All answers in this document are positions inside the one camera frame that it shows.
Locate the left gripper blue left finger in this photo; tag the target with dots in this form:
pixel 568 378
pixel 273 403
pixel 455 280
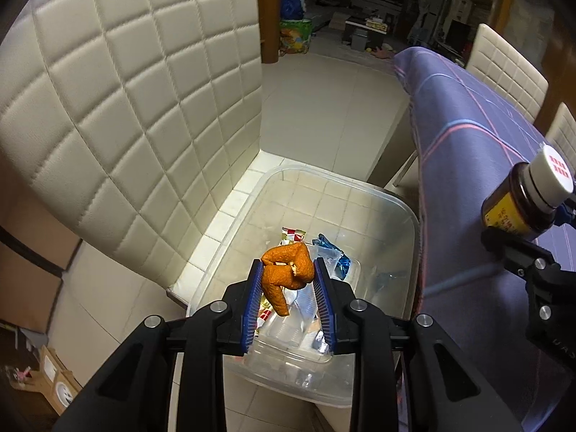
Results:
pixel 221 328

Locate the colourful shopping bag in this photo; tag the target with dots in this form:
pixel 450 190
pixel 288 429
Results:
pixel 294 36

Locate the blue foil wrapper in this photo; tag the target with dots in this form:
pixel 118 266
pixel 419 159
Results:
pixel 337 262

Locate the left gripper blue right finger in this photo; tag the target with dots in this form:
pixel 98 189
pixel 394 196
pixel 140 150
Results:
pixel 355 326

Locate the red gold snack wrapper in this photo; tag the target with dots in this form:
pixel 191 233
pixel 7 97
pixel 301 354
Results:
pixel 288 242

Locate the cream chair far right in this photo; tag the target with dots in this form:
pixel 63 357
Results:
pixel 562 134

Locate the orange peel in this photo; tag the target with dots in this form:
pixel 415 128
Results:
pixel 285 274

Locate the wooden cabinet divider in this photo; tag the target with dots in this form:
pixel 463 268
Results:
pixel 269 19

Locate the cream chair left side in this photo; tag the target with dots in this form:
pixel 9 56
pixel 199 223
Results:
pixel 133 120

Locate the brown medicine bottle white cap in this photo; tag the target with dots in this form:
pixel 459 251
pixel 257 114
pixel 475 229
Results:
pixel 533 197

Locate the clear plastic trash bin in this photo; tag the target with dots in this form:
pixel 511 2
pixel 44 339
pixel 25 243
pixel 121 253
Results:
pixel 289 207

